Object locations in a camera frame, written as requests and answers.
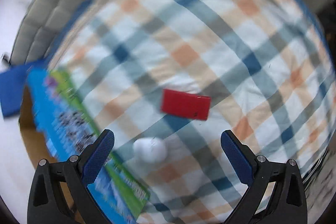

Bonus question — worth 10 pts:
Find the plaid checkered tablecloth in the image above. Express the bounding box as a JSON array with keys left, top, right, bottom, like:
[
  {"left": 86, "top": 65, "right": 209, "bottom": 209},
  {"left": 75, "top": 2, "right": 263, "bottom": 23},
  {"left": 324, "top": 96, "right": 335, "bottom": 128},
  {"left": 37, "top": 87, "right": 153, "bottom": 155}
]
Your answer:
[{"left": 49, "top": 0, "right": 335, "bottom": 223}]

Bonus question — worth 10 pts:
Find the cardboard box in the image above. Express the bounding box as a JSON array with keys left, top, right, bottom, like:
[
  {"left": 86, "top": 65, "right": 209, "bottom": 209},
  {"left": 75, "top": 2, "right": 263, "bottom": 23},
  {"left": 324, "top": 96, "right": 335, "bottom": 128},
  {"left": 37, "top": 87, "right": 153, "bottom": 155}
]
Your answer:
[{"left": 20, "top": 68, "right": 150, "bottom": 223}]

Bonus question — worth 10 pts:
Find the red small box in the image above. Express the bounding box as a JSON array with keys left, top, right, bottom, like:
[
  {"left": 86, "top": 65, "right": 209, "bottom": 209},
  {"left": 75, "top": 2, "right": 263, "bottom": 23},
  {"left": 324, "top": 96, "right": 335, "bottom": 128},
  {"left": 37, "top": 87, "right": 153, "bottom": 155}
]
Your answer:
[{"left": 161, "top": 89, "right": 211, "bottom": 121}]

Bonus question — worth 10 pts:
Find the white earbuds case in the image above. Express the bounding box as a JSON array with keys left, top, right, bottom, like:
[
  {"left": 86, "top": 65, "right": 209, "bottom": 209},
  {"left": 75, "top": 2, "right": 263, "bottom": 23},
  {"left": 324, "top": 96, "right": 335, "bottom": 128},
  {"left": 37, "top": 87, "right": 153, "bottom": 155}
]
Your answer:
[{"left": 133, "top": 138, "right": 168, "bottom": 164}]

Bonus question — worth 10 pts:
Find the blue folded mat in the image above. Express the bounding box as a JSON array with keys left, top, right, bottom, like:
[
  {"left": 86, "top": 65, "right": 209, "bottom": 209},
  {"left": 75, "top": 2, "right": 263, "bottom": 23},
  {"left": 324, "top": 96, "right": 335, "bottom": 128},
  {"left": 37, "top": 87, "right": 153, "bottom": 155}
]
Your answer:
[{"left": 0, "top": 59, "right": 46, "bottom": 118}]

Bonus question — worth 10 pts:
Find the right grey padded chair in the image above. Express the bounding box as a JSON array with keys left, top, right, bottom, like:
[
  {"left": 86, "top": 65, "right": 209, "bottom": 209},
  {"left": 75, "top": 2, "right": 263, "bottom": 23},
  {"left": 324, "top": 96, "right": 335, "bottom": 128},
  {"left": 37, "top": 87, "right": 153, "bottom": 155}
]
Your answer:
[{"left": 27, "top": 0, "right": 84, "bottom": 61}]

